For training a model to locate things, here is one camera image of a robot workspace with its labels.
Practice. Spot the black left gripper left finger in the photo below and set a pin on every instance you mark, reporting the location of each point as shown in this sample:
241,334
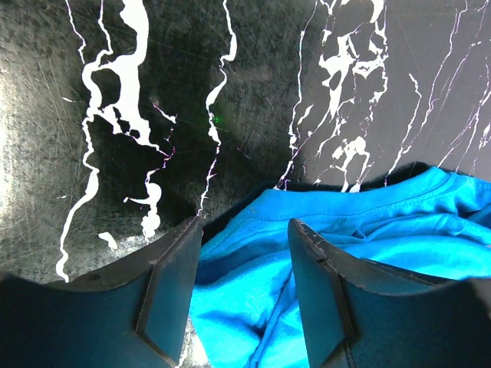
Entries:
130,313

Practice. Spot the blue t shirt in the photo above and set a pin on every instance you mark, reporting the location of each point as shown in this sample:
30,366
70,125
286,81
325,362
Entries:
244,305

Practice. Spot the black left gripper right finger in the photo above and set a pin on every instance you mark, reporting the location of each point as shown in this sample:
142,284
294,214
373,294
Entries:
361,313

